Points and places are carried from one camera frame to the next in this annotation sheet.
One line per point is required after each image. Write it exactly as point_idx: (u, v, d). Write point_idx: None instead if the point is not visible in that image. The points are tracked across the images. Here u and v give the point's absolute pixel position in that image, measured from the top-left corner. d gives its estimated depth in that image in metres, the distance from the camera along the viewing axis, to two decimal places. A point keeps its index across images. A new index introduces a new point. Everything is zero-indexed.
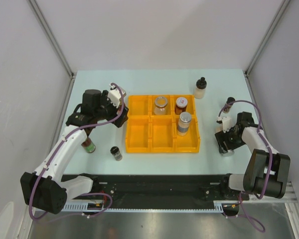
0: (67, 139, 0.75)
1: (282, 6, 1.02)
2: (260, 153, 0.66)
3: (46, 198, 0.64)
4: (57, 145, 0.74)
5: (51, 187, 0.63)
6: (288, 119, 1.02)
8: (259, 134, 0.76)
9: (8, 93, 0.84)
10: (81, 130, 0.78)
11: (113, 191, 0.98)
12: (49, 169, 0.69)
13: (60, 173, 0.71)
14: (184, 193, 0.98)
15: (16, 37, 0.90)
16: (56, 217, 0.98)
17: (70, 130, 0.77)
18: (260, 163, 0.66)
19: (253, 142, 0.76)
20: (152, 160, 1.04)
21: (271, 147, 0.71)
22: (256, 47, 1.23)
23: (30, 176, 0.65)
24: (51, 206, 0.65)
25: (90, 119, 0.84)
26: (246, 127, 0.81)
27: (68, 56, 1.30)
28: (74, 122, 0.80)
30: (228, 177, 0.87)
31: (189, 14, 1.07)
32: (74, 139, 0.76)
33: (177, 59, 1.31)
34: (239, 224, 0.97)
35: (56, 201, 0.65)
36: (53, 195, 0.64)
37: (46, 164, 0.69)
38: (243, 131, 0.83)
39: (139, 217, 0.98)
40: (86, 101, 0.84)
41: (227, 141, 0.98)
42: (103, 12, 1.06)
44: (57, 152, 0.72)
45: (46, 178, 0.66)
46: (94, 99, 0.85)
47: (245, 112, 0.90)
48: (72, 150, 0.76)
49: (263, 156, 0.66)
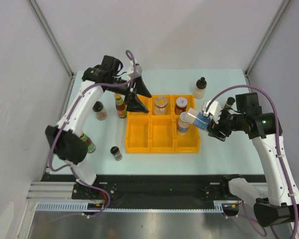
0: (84, 95, 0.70)
1: (282, 6, 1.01)
2: (283, 214, 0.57)
3: (69, 151, 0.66)
4: (74, 100, 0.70)
5: (74, 140, 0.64)
6: (289, 119, 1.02)
8: (280, 158, 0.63)
9: (8, 92, 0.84)
10: (98, 87, 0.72)
11: (113, 191, 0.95)
12: (69, 122, 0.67)
13: (80, 127, 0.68)
14: (184, 193, 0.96)
15: (17, 37, 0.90)
16: (56, 218, 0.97)
17: (85, 86, 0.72)
18: (282, 219, 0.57)
19: (272, 177, 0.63)
20: (152, 160, 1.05)
21: (294, 196, 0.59)
22: (256, 47, 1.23)
23: (53, 128, 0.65)
24: (74, 156, 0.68)
25: (106, 74, 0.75)
26: (262, 137, 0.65)
27: (68, 56, 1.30)
28: (89, 77, 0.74)
30: (228, 182, 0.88)
31: (189, 14, 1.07)
32: (91, 95, 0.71)
33: (177, 59, 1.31)
34: (239, 224, 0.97)
35: (78, 152, 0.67)
36: (76, 147, 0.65)
37: (66, 118, 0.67)
38: (257, 138, 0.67)
39: (139, 217, 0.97)
40: (105, 62, 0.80)
41: (226, 131, 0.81)
42: (103, 11, 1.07)
44: (75, 107, 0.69)
45: (67, 130, 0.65)
46: (117, 64, 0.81)
47: (250, 95, 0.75)
48: (89, 106, 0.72)
49: (285, 217, 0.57)
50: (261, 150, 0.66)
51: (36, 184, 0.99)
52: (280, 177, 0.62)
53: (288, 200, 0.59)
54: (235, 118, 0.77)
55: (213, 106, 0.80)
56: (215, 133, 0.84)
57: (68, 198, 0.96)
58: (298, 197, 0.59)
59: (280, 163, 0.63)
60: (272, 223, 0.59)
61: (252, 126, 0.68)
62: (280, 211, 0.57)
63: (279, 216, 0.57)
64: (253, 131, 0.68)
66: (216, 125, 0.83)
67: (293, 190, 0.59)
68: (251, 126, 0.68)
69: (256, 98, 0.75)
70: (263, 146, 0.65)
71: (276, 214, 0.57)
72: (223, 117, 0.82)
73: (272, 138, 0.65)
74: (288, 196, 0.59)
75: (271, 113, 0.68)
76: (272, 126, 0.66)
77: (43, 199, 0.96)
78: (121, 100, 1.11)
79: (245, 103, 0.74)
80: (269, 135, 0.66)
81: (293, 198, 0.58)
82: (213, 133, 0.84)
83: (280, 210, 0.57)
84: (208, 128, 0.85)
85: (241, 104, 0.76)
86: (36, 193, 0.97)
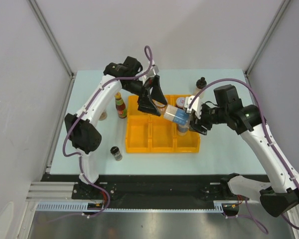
0: (104, 88, 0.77)
1: (282, 6, 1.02)
2: (292, 200, 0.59)
3: (83, 139, 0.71)
4: (94, 92, 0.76)
5: (89, 129, 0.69)
6: (289, 119, 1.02)
8: (273, 146, 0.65)
9: (8, 93, 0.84)
10: (118, 81, 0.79)
11: (113, 191, 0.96)
12: (87, 113, 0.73)
13: (97, 117, 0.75)
14: (184, 193, 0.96)
15: (17, 37, 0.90)
16: (56, 218, 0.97)
17: (106, 80, 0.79)
18: (291, 204, 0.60)
19: (270, 166, 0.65)
20: (152, 160, 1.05)
21: (296, 179, 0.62)
22: (256, 47, 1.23)
23: (72, 116, 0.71)
24: (88, 145, 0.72)
25: (127, 71, 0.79)
26: (250, 130, 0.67)
27: (68, 56, 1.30)
28: (110, 71, 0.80)
30: (228, 183, 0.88)
31: (189, 14, 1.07)
32: (110, 89, 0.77)
33: (177, 59, 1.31)
34: (239, 223, 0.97)
35: (92, 141, 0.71)
36: (90, 135, 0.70)
37: (85, 108, 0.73)
38: (246, 133, 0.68)
39: (139, 217, 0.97)
40: (128, 61, 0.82)
41: (208, 124, 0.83)
42: (103, 11, 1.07)
44: (95, 98, 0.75)
45: (84, 120, 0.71)
46: (139, 65, 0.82)
47: (229, 90, 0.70)
48: (107, 99, 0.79)
49: (293, 201, 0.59)
50: (252, 142, 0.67)
51: (36, 184, 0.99)
52: (278, 165, 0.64)
53: (292, 184, 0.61)
54: (217, 112, 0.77)
55: (195, 102, 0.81)
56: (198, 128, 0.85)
57: (68, 198, 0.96)
58: None
59: (274, 150, 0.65)
60: (282, 211, 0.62)
61: (237, 122, 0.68)
62: (288, 198, 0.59)
63: (289, 203, 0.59)
64: (239, 126, 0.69)
66: (198, 120, 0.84)
67: (292, 174, 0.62)
68: (237, 122, 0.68)
69: (235, 91, 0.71)
70: (253, 138, 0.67)
71: (285, 201, 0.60)
72: (204, 111, 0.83)
73: (259, 128, 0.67)
74: (291, 181, 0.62)
75: (252, 106, 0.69)
76: (254, 117, 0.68)
77: (43, 199, 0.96)
78: (121, 100, 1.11)
79: (225, 98, 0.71)
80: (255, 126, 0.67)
81: (295, 181, 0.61)
82: (196, 128, 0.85)
83: (288, 196, 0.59)
84: (191, 123, 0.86)
85: (221, 99, 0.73)
86: (36, 193, 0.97)
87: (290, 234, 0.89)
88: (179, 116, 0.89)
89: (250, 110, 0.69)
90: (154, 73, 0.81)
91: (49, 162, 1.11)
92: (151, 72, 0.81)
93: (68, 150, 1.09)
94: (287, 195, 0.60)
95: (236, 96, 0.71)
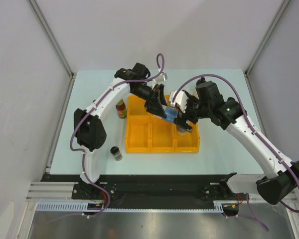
0: (114, 88, 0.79)
1: (282, 6, 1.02)
2: (284, 181, 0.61)
3: (89, 135, 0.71)
4: (105, 92, 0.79)
5: (97, 125, 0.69)
6: (288, 119, 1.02)
8: (256, 134, 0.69)
9: (8, 92, 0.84)
10: (127, 84, 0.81)
11: (113, 191, 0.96)
12: (96, 109, 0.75)
13: (105, 115, 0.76)
14: (184, 193, 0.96)
15: (16, 36, 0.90)
16: (56, 218, 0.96)
17: (117, 82, 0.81)
18: (285, 187, 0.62)
19: (258, 153, 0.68)
20: (152, 160, 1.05)
21: (284, 161, 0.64)
22: (256, 47, 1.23)
23: (81, 112, 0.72)
24: (93, 143, 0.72)
25: (136, 76, 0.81)
26: (233, 123, 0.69)
27: (68, 56, 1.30)
28: (121, 75, 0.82)
30: (227, 181, 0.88)
31: (189, 14, 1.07)
32: (120, 90, 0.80)
33: (177, 59, 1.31)
34: (240, 224, 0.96)
35: (97, 138, 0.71)
36: (96, 133, 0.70)
37: (95, 105, 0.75)
38: (230, 126, 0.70)
39: (139, 217, 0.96)
40: (136, 66, 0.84)
41: (193, 118, 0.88)
42: (103, 11, 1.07)
44: (105, 97, 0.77)
45: (93, 115, 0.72)
46: (147, 70, 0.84)
47: (210, 87, 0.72)
48: (116, 100, 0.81)
49: (286, 183, 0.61)
50: (238, 134, 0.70)
51: (36, 184, 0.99)
52: (266, 151, 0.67)
53: (281, 167, 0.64)
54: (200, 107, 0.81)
55: (179, 96, 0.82)
56: (184, 123, 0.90)
57: (69, 198, 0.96)
58: (288, 160, 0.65)
59: (258, 138, 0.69)
60: (279, 195, 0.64)
61: (221, 117, 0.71)
62: (281, 179, 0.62)
63: (283, 185, 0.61)
64: (224, 121, 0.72)
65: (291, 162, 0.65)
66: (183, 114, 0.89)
67: (280, 157, 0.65)
68: (221, 118, 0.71)
69: (216, 88, 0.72)
70: (238, 130, 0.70)
71: (280, 184, 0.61)
72: (189, 105, 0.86)
73: (239, 119, 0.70)
74: (280, 164, 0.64)
75: (232, 101, 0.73)
76: (235, 111, 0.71)
77: (43, 199, 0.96)
78: (120, 100, 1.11)
79: (208, 95, 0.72)
80: (237, 118, 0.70)
81: (284, 163, 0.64)
82: (181, 123, 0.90)
83: (280, 179, 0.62)
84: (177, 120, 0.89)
85: (203, 97, 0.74)
86: (36, 193, 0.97)
87: (290, 234, 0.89)
88: (169, 113, 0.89)
89: (231, 105, 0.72)
90: (164, 79, 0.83)
91: (49, 162, 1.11)
92: (161, 78, 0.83)
93: (74, 144, 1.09)
94: (279, 178, 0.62)
95: (218, 92, 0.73)
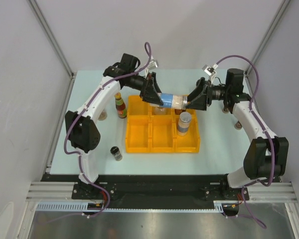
0: (104, 87, 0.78)
1: (282, 6, 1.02)
2: (261, 145, 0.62)
3: (82, 137, 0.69)
4: (94, 92, 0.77)
5: (90, 126, 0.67)
6: (288, 118, 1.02)
8: (252, 111, 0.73)
9: (8, 93, 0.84)
10: (116, 82, 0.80)
11: (113, 191, 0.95)
12: (88, 110, 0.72)
13: (97, 116, 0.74)
14: (183, 193, 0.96)
15: (16, 37, 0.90)
16: (56, 217, 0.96)
17: (106, 80, 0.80)
18: (261, 152, 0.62)
19: (248, 124, 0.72)
20: (151, 160, 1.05)
21: (268, 132, 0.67)
22: (257, 47, 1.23)
23: (72, 114, 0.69)
24: (87, 144, 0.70)
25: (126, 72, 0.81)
26: (236, 103, 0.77)
27: (68, 56, 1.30)
28: (110, 73, 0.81)
30: (227, 177, 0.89)
31: (189, 14, 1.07)
32: (110, 89, 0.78)
33: (178, 59, 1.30)
34: (240, 224, 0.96)
35: (91, 139, 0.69)
36: (90, 133, 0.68)
37: (86, 105, 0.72)
38: (234, 106, 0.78)
39: (139, 217, 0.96)
40: (124, 60, 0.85)
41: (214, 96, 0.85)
42: (103, 11, 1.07)
44: (96, 97, 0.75)
45: (85, 116, 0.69)
46: (136, 60, 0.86)
47: (237, 75, 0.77)
48: (107, 99, 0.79)
49: (263, 147, 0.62)
50: (238, 111, 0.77)
51: (36, 184, 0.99)
52: (254, 122, 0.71)
53: (263, 136, 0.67)
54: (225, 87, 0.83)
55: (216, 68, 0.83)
56: (201, 104, 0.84)
57: (68, 198, 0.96)
58: (272, 134, 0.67)
59: (253, 114, 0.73)
60: (255, 162, 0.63)
61: (229, 101, 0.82)
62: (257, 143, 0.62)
63: (257, 147, 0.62)
64: (230, 105, 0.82)
65: (275, 136, 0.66)
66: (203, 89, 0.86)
67: (265, 128, 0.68)
68: (229, 102, 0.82)
69: (242, 78, 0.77)
70: (238, 107, 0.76)
71: (255, 146, 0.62)
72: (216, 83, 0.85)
73: (246, 101, 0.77)
74: (263, 133, 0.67)
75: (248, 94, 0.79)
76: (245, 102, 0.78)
77: (43, 199, 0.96)
78: (121, 100, 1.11)
79: (231, 80, 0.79)
80: (242, 101, 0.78)
81: (267, 132, 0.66)
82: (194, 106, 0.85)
83: (257, 141, 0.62)
84: (187, 105, 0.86)
85: (228, 79, 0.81)
86: (36, 193, 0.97)
87: (290, 234, 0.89)
88: (165, 99, 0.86)
89: (244, 96, 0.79)
90: (155, 66, 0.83)
91: (49, 162, 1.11)
92: (153, 65, 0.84)
93: (68, 147, 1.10)
94: (256, 141, 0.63)
95: (241, 83, 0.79)
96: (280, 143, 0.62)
